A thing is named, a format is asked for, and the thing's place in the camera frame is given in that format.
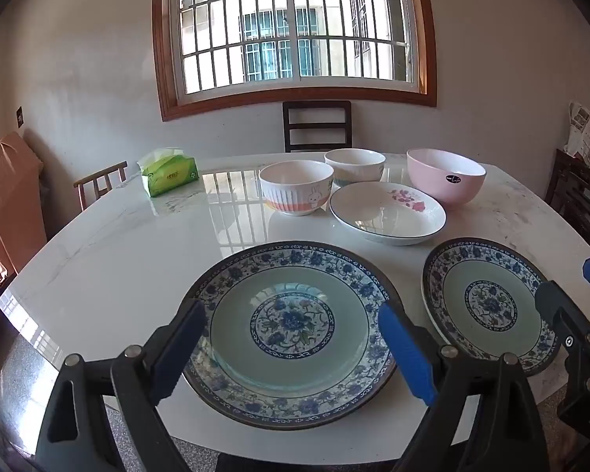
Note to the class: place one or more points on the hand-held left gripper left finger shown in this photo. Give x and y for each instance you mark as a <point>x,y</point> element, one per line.
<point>177,354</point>

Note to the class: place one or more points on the white bowl with blue pattern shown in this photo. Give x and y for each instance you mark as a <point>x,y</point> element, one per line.
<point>354,171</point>

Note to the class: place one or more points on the white plate with pink flower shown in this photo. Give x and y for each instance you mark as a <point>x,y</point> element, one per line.
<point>373,214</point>

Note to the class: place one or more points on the small blue floral plate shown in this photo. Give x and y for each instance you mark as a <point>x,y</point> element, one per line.
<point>452,295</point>

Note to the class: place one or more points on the brown cardboard box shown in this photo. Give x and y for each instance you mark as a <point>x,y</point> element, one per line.
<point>10,191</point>

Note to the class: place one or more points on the wooden framed barred window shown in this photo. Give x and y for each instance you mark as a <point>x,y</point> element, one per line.
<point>295,96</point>

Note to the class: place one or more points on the hanging printed papers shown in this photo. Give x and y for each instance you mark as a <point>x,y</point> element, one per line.
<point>585,132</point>

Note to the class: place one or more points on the green tissue pack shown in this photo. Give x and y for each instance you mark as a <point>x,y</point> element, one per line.
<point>169,174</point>

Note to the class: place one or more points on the white bowl with rabbit print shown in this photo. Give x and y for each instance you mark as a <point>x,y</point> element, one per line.
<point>295,191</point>

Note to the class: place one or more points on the dark wooden chair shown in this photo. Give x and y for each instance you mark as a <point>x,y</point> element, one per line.
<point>317,118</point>
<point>577,196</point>

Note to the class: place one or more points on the light wooden chair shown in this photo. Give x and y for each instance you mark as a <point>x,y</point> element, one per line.
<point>101,179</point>

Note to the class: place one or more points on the dark wooden chair back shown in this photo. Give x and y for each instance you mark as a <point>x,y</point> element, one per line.
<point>317,118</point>

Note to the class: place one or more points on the black wall switch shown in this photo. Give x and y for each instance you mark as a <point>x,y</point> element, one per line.
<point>19,115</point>

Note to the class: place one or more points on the large blue floral plate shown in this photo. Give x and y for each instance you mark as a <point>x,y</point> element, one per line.
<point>236,324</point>

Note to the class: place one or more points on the pink bowl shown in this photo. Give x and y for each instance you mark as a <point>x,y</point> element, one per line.
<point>440,187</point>

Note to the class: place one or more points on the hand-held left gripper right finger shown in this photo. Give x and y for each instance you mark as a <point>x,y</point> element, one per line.
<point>408,354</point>

